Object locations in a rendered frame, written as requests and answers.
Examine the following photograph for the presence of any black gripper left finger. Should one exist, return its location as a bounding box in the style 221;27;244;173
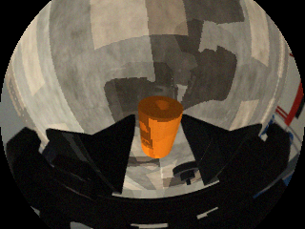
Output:
46;114;134;195

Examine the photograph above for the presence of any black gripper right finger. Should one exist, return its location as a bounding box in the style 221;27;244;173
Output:
180;114;262;186

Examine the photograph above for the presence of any orange knob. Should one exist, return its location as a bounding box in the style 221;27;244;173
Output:
137;95;183;159

